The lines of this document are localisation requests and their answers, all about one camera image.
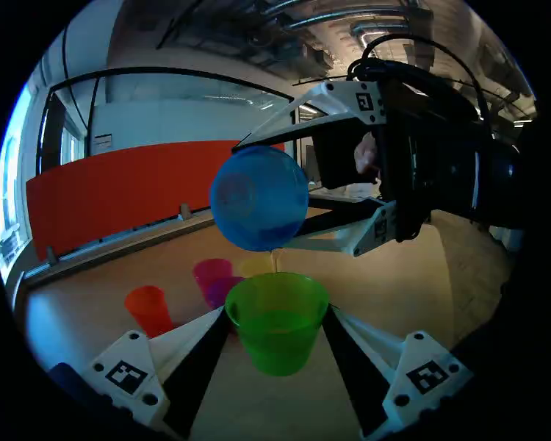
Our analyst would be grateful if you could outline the red desk screen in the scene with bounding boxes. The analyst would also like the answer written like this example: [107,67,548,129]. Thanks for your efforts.
[26,140,287,264]

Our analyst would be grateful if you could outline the green plastic cup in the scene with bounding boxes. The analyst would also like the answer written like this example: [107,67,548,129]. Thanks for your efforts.
[224,271,330,378]

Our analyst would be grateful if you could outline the blue plastic cup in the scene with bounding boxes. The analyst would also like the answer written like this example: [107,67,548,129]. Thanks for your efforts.
[209,146,310,252]

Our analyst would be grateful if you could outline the pink plastic cup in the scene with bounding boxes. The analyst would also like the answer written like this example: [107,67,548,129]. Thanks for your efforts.
[192,258,234,309]

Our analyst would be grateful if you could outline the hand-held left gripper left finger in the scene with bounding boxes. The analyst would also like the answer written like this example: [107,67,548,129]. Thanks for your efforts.
[83,304,233,440]

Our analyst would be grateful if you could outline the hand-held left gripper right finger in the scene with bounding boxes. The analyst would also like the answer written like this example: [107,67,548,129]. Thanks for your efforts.
[322,303,474,440]

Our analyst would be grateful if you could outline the person's right hand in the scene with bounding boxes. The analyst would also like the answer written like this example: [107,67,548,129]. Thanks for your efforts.
[353,132,382,176]

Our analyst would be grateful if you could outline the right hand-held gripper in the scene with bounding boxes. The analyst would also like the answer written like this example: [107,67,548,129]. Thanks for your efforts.
[231,54,527,258]

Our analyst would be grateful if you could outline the purple plastic cup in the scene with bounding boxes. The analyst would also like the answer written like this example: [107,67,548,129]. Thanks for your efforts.
[206,276,245,309]

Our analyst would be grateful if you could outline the yellow plastic cup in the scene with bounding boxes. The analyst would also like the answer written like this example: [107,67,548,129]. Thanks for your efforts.
[237,258,274,279]

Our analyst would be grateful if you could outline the black cable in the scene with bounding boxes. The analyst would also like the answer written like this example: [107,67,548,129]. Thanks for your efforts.
[361,32,496,139]

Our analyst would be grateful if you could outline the orange plastic cup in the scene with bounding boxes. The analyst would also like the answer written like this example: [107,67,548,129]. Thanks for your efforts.
[124,284,175,339]

